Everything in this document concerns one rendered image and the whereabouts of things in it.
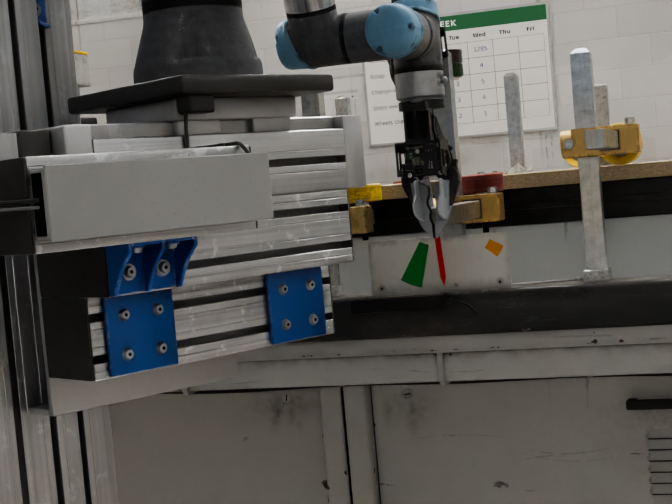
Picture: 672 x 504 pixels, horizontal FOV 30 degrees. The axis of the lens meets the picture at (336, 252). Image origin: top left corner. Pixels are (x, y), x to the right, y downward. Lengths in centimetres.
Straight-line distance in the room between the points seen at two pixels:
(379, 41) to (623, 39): 767
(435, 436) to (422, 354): 31
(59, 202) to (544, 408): 158
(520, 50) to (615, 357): 728
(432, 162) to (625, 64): 756
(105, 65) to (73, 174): 933
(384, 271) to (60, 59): 92
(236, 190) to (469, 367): 114
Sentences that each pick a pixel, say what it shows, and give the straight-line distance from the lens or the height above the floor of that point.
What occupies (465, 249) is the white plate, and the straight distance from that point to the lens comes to 227.
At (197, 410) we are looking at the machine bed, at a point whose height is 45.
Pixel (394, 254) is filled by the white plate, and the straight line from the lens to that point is 230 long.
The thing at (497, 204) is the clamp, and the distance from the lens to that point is 226.
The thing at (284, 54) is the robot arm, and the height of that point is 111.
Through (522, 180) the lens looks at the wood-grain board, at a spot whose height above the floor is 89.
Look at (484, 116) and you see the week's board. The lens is 949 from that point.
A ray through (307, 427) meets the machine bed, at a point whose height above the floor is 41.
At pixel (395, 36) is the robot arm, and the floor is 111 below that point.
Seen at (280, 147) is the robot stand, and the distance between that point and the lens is 147.
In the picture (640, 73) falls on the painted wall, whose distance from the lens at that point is 941.
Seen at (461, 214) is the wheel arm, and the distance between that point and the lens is 210.
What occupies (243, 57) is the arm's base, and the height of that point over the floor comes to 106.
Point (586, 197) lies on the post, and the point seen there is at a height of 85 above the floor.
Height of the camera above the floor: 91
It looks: 3 degrees down
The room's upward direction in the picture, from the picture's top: 5 degrees counter-clockwise
